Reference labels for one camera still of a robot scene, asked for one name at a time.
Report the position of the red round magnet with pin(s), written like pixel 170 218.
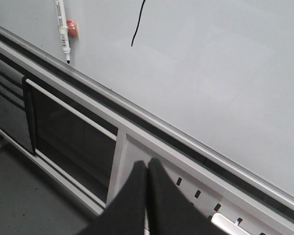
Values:
pixel 72 29

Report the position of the white plastic tray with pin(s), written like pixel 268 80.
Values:
pixel 225 221

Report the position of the grey whiteboard stand frame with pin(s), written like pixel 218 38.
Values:
pixel 95 167

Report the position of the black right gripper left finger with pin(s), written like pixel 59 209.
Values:
pixel 125 215

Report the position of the white horizontal rod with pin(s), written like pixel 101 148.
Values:
pixel 73 110

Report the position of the grey striped hanging cloth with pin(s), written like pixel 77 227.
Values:
pixel 16 111

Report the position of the white marker black tip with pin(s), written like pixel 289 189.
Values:
pixel 62 28

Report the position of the large whiteboard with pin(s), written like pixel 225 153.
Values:
pixel 218 75

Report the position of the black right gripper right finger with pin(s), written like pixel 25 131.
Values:
pixel 162 193

